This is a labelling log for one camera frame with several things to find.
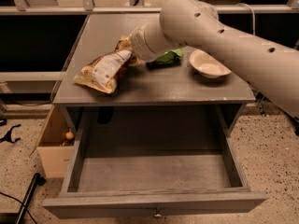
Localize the black stand leg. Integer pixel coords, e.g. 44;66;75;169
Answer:
14;173;46;224

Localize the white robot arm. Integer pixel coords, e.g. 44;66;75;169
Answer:
129;0;299;119

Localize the white cable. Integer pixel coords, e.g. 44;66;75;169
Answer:
236;2;257;36

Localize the grey open drawer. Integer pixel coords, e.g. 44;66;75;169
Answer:
43;105;266;218

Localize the cardboard box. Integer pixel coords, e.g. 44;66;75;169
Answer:
33;105;76;178

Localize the brown chip bag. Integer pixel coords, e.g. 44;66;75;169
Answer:
73;49;135;94

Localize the orange ball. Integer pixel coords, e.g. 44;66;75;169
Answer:
65;132;74;141

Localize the green chip bag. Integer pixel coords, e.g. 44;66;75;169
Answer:
147;49;183;68

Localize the black clamp tool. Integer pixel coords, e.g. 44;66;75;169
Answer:
0;124;21;144

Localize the black floor cable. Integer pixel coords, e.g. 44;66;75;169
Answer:
0;189;40;224

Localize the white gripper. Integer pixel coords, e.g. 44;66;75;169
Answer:
115;23;170;66

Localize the grey cabinet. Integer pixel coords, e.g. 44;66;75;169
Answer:
50;12;257;135

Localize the white bowl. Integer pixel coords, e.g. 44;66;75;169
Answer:
189;49;232;78

